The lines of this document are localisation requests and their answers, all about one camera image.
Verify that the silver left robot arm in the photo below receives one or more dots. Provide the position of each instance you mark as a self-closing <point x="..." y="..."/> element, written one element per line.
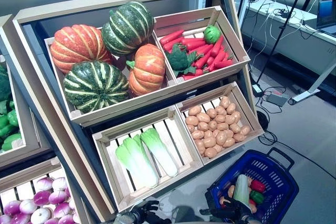
<point x="123" y="218"/>

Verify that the red bell pepper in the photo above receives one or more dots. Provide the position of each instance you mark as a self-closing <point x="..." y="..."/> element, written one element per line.
<point x="258" y="186"/>

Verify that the black tripod stand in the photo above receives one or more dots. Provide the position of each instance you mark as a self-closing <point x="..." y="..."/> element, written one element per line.
<point x="283" y="30"/>

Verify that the wooden potato crate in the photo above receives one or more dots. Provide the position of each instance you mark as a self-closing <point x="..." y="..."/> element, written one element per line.
<point x="246" y="111"/>

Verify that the green bell pepper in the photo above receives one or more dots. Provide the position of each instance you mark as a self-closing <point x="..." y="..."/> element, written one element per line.
<point x="257" y="197"/>
<point x="12" y="117"/>
<point x="11" y="142"/>
<point x="4" y="124"/>

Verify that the round green cabbage head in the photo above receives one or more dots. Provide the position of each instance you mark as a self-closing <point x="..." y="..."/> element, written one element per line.
<point x="212" y="34"/>

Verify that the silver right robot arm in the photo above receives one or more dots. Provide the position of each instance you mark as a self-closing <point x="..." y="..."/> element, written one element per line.
<point x="253" y="221"/>

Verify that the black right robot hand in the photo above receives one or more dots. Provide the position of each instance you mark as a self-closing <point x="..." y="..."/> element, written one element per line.
<point x="236" y="211"/>

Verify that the large wooden pumpkin crate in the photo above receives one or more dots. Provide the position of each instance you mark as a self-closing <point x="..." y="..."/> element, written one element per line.
<point x="118" y="111"/>

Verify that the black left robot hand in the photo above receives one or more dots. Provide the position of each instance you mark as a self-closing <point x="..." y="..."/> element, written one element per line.
<point x="147" y="214"/>

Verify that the white table leg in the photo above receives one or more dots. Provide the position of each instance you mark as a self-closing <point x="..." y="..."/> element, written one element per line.
<point x="315" y="87"/>

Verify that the dark green broccoli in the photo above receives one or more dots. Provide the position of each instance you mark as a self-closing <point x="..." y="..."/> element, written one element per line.
<point x="178" y="58"/>
<point x="4" y="85"/>

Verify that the wooden cabbage crate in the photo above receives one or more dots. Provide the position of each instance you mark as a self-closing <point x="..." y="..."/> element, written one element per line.
<point x="183" y="140"/>

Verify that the blue plastic shopping basket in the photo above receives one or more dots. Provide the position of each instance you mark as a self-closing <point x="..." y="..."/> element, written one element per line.
<point x="278" y="182"/>

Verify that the open laptop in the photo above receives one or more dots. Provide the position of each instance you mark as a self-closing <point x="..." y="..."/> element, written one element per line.
<point x="326" y="11"/>

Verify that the wooden carrot crate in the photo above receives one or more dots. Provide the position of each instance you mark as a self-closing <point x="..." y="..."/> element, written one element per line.
<point x="231" y="32"/>

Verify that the brown potato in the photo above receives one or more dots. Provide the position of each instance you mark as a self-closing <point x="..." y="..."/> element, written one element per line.
<point x="220" y="110"/>
<point x="235" y="128"/>
<point x="199" y="145"/>
<point x="197" y="134"/>
<point x="230" y="119"/>
<point x="211" y="113"/>
<point x="203" y="126"/>
<point x="239" y="137"/>
<point x="218" y="148"/>
<point x="212" y="125"/>
<point x="203" y="117"/>
<point x="228" y="142"/>
<point x="222" y="126"/>
<point x="229" y="133"/>
<point x="225" y="102"/>
<point x="231" y="191"/>
<point x="216" y="132"/>
<point x="191" y="120"/>
<point x="194" y="110"/>
<point x="236" y="116"/>
<point x="209" y="142"/>
<point x="223" y="200"/>
<point x="253" y="208"/>
<point x="220" y="118"/>
<point x="210" y="152"/>
<point x="231" y="108"/>
<point x="221" y="138"/>
<point x="245" y="130"/>
<point x="208" y="134"/>
<point x="190" y="128"/>

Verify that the purple white onion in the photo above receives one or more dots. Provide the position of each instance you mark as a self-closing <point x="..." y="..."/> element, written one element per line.
<point x="5" y="219"/>
<point x="27" y="206"/>
<point x="65" y="219"/>
<point x="61" y="209"/>
<point x="58" y="197"/>
<point x="72" y="203"/>
<point x="41" y="215"/>
<point x="42" y="197"/>
<point x="11" y="207"/>
<point x="44" y="184"/>
<point x="21" y="218"/>
<point x="60" y="183"/>
<point x="51" y="221"/>

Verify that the black power adapter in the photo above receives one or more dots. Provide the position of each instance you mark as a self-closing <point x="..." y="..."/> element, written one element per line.
<point x="257" y="90"/>

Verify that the red carrot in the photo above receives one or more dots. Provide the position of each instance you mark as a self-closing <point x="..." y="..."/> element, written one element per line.
<point x="193" y="41"/>
<point x="223" y="64"/>
<point x="202" y="48"/>
<point x="170" y="45"/>
<point x="187" y="77"/>
<point x="203" y="61"/>
<point x="219" y="57"/>
<point x="218" y="47"/>
<point x="172" y="37"/>

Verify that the wooden onion crate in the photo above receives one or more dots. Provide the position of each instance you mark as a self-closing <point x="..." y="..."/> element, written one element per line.
<point x="26" y="174"/>

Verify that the beige wooden display shelf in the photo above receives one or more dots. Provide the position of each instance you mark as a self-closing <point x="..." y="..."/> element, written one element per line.
<point x="105" y="1"/>
<point x="26" y="153"/>

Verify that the small orange pumpkin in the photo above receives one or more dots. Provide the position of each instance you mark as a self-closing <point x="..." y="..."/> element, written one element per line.
<point x="147" y="72"/>

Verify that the round green striped pumpkin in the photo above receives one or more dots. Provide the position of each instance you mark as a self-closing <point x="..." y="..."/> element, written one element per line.
<point x="128" y="27"/>

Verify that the flat green striped pumpkin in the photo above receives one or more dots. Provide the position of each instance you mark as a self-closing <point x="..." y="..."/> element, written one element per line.
<point x="94" y="85"/>

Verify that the large orange pumpkin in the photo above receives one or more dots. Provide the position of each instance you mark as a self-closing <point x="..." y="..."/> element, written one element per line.
<point x="78" y="43"/>

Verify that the white long table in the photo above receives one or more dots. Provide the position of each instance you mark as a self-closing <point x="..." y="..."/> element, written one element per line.
<point x="288" y="43"/>

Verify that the grey power brick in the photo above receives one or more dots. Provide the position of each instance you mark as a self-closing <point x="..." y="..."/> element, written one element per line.
<point x="277" y="100"/>

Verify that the napa cabbage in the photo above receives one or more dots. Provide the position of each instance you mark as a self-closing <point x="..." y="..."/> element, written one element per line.
<point x="162" y="155"/>
<point x="241" y="188"/>
<point x="136" y="166"/>

